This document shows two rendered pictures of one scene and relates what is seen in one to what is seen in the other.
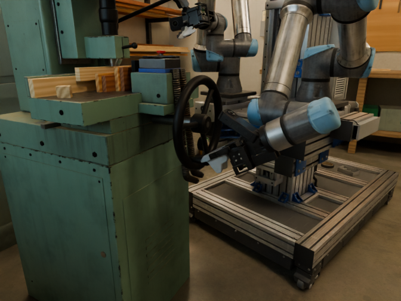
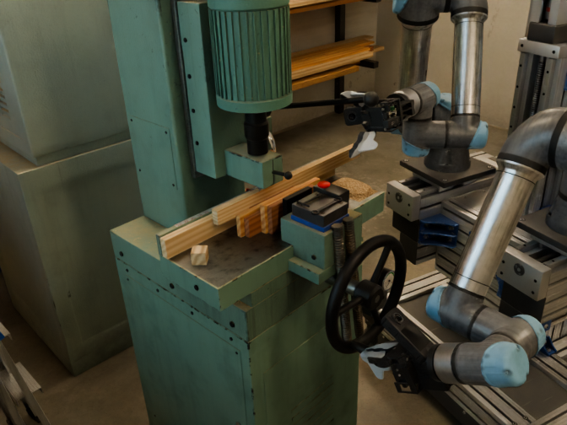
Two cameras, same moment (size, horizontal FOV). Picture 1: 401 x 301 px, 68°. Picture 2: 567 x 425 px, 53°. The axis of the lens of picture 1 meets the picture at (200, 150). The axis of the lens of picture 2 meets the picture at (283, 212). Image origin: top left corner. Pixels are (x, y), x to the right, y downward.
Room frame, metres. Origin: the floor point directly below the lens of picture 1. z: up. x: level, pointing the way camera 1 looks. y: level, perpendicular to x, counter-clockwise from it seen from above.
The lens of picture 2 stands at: (-0.17, -0.12, 1.59)
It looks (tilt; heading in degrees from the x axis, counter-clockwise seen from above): 28 degrees down; 17
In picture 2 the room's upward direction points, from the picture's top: 2 degrees counter-clockwise
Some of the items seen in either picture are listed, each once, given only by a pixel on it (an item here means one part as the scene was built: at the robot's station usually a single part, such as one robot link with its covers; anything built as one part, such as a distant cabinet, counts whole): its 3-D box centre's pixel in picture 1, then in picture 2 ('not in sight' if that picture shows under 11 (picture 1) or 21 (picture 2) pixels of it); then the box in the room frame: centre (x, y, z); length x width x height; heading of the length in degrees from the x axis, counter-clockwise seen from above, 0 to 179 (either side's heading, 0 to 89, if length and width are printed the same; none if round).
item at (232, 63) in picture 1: (228, 60); (450, 115); (1.66, -0.15, 0.98); 0.13 x 0.12 x 0.14; 97
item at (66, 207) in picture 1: (104, 217); (244, 355); (1.10, 0.41, 0.36); 0.58 x 0.45 x 0.71; 62
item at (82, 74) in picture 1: (137, 70); (294, 180); (1.16, 0.24, 0.95); 0.55 x 0.02 x 0.04; 152
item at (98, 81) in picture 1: (122, 80); (271, 209); (1.03, 0.27, 0.93); 0.22 x 0.01 x 0.06; 152
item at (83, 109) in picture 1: (141, 98); (295, 236); (1.01, 0.20, 0.87); 0.61 x 0.30 x 0.06; 152
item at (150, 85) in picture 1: (162, 86); (321, 232); (0.97, 0.12, 0.92); 0.15 x 0.13 x 0.09; 152
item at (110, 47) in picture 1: (107, 49); (254, 167); (1.06, 0.32, 1.03); 0.14 x 0.07 x 0.09; 62
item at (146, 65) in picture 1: (162, 62); (323, 204); (0.97, 0.12, 0.99); 0.13 x 0.11 x 0.06; 152
